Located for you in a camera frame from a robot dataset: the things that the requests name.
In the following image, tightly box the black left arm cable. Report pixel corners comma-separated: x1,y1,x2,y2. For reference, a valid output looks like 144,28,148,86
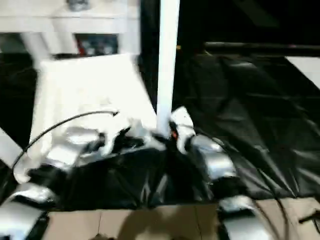
10,111,120,171

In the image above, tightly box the black stand leg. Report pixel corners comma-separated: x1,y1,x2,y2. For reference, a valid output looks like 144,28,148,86
299,210,320,224

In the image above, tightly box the white plastic table leg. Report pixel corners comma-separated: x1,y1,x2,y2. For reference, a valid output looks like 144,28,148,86
156,0,181,137
122,0,143,65
0,127,25,168
20,30,57,66

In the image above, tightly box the grey metal clutter object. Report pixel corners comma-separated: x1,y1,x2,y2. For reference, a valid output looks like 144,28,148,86
67,0,91,11

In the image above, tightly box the glossy black mat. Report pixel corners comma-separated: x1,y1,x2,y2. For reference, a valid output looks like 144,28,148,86
0,50,320,208

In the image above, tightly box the white cabinet with glass doors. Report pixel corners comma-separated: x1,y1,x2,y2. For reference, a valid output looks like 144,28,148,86
0,0,141,56

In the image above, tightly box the white plastic table top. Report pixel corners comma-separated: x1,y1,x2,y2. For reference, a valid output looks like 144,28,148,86
12,52,168,183

